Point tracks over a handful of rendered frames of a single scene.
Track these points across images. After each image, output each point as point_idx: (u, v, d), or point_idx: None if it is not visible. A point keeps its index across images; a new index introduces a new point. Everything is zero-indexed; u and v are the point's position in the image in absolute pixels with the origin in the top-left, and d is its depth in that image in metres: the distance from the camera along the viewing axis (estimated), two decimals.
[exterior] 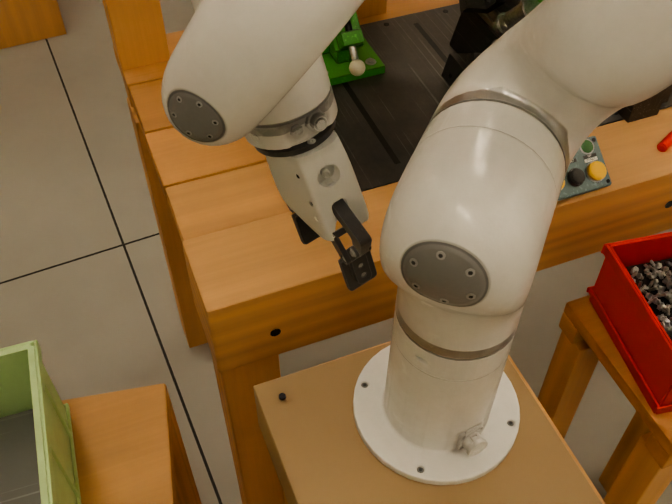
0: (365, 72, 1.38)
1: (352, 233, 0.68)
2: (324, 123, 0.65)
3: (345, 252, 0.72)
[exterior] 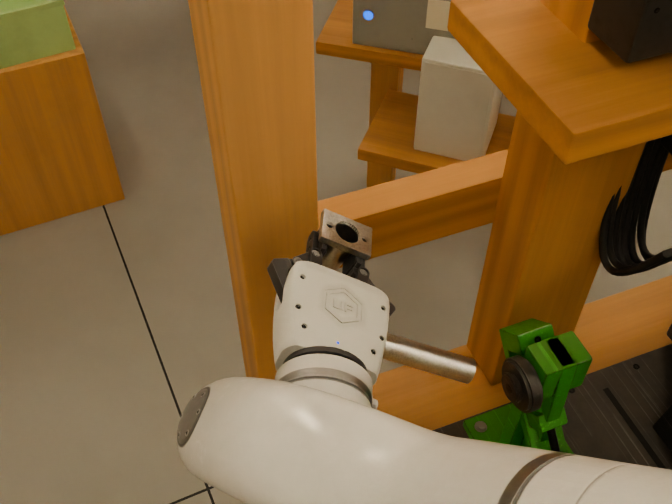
0: None
1: None
2: (376, 405, 0.67)
3: None
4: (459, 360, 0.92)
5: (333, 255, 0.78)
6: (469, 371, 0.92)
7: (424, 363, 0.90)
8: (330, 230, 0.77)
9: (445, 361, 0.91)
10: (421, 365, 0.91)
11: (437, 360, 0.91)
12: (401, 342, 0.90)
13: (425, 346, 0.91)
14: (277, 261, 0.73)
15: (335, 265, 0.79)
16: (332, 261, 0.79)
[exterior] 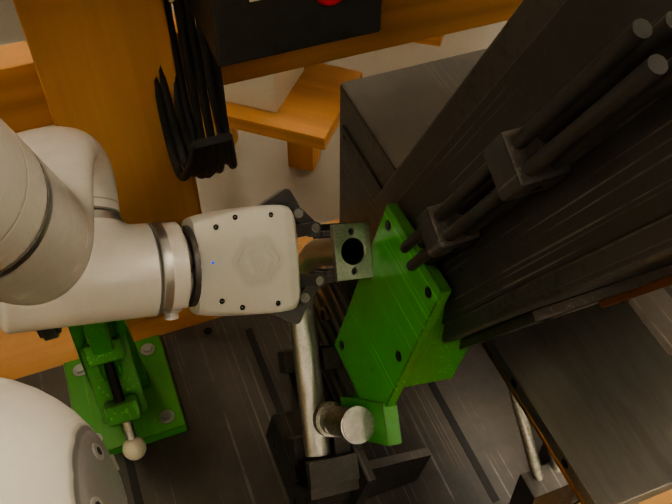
0: (156, 436, 0.98)
1: (282, 319, 0.77)
2: (172, 320, 0.71)
3: (305, 286, 0.79)
4: (319, 436, 0.88)
5: (329, 249, 0.79)
6: (313, 450, 0.88)
7: (302, 401, 0.89)
8: (345, 233, 0.77)
9: (312, 421, 0.89)
10: (300, 399, 0.89)
11: (310, 413, 0.89)
12: (312, 370, 0.89)
13: (319, 396, 0.89)
14: (288, 193, 0.76)
15: (325, 258, 0.80)
16: (326, 252, 0.79)
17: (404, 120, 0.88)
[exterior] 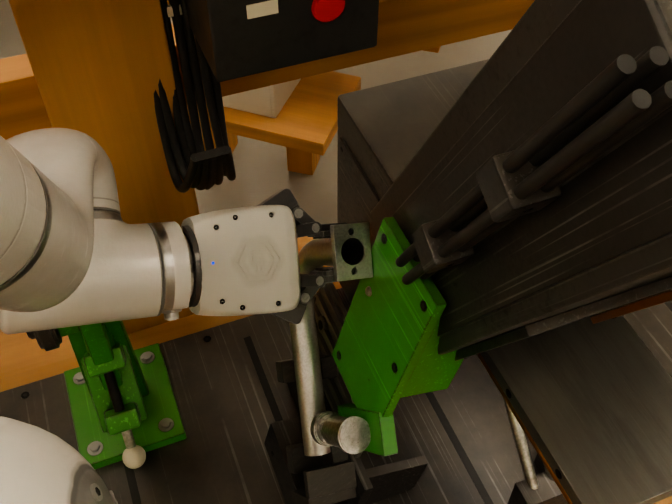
0: (156, 444, 0.99)
1: (282, 319, 0.77)
2: (173, 320, 0.71)
3: (305, 286, 0.79)
4: None
5: (329, 249, 0.79)
6: (312, 449, 0.89)
7: (301, 400, 0.89)
8: (345, 233, 0.77)
9: (311, 420, 0.89)
10: (299, 398, 0.89)
11: (309, 412, 0.89)
12: (312, 369, 0.89)
13: (319, 396, 0.89)
14: (288, 193, 0.76)
15: (325, 258, 0.80)
16: (326, 252, 0.79)
17: (401, 133, 0.89)
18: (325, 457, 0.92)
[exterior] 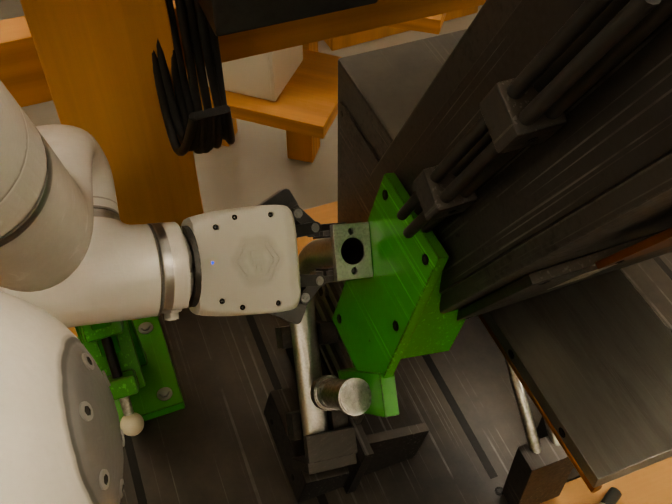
0: (154, 413, 0.98)
1: (283, 319, 0.77)
2: (173, 320, 0.71)
3: (305, 286, 0.79)
4: None
5: (329, 249, 0.79)
6: None
7: (302, 402, 0.89)
8: (344, 232, 0.77)
9: (312, 422, 0.88)
10: (300, 400, 0.89)
11: (310, 414, 0.88)
12: (313, 371, 0.89)
13: None
14: (287, 193, 0.76)
15: (325, 258, 0.80)
16: (326, 252, 0.79)
17: (402, 94, 0.88)
18: None
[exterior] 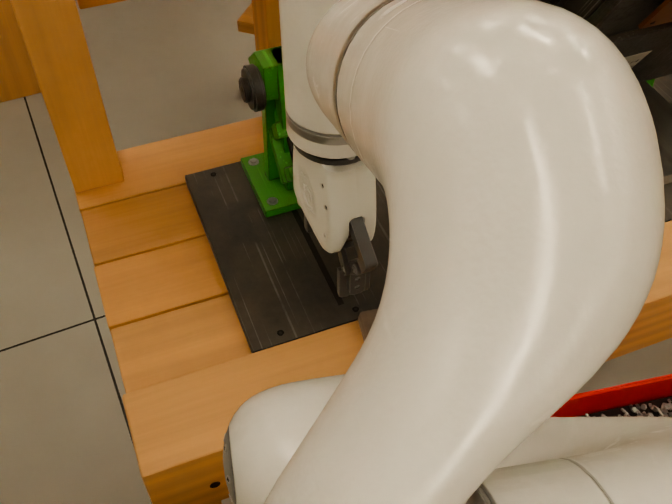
0: None
1: None
2: None
3: None
4: None
5: None
6: None
7: None
8: None
9: None
10: None
11: None
12: None
13: None
14: (363, 266, 0.69)
15: None
16: None
17: None
18: None
